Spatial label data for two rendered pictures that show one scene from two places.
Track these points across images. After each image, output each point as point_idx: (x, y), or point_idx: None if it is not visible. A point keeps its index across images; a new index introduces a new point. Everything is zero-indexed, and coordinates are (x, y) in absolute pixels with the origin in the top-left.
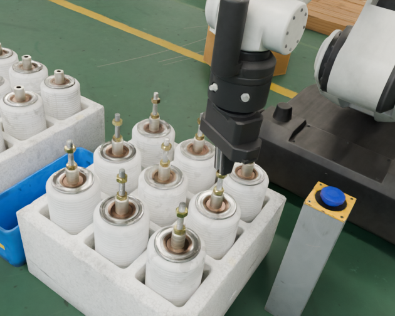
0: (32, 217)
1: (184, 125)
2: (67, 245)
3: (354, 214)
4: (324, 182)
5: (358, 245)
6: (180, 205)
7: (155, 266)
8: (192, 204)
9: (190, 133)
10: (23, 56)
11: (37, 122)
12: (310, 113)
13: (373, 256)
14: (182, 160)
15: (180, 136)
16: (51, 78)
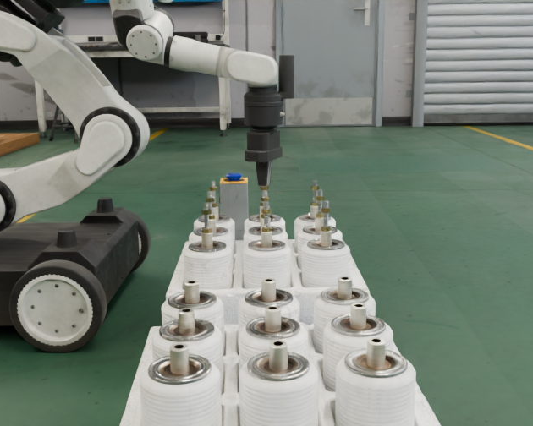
0: (360, 285)
1: None
2: (356, 270)
3: (129, 263)
4: (120, 255)
5: (134, 287)
6: (316, 180)
7: (335, 224)
8: (276, 222)
9: (13, 395)
10: (187, 312)
11: None
12: (3, 259)
13: (141, 282)
14: (232, 235)
15: (29, 399)
16: (194, 304)
